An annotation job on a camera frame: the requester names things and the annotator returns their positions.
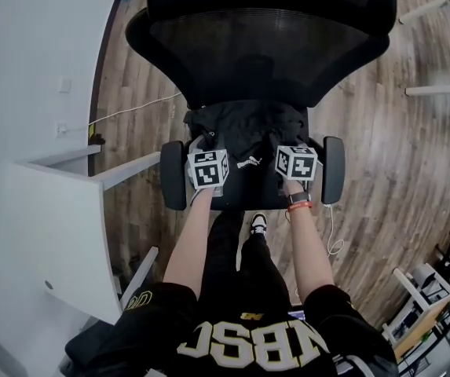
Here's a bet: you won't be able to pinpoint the long white wall cable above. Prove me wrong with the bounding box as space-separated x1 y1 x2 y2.
65 91 183 133

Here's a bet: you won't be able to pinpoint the black mesh office chair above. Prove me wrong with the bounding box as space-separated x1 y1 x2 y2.
125 0 399 212

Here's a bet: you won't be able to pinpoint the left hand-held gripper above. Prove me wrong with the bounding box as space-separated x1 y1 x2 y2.
185 135 230 206

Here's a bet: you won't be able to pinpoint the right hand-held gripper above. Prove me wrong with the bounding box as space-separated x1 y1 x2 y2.
274 144 320 181

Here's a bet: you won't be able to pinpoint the wooden bench with white frame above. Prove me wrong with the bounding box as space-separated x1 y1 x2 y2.
380 262 450 364

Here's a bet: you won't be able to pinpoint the person's black trousers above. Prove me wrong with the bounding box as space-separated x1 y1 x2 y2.
203 210 293 318

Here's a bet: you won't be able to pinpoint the white floor cable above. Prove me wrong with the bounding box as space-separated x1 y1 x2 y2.
324 203 346 258

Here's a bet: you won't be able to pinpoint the white desk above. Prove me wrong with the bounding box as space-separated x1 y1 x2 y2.
0 143 163 326

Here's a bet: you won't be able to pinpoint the person's left forearm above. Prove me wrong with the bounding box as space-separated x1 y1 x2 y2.
162 188 215 301

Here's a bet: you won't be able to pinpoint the black jacket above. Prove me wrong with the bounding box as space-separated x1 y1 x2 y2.
182 100 309 199

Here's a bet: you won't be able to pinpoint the black wrist watch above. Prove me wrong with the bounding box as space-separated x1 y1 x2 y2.
287 191 313 205

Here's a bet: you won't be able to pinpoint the black and white shoe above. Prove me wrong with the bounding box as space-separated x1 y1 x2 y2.
249 211 269 237

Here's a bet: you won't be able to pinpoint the person's right forearm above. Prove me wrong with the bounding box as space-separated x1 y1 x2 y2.
284 178 336 302

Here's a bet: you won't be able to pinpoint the black lettered jersey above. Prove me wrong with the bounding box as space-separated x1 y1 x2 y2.
71 282 401 377

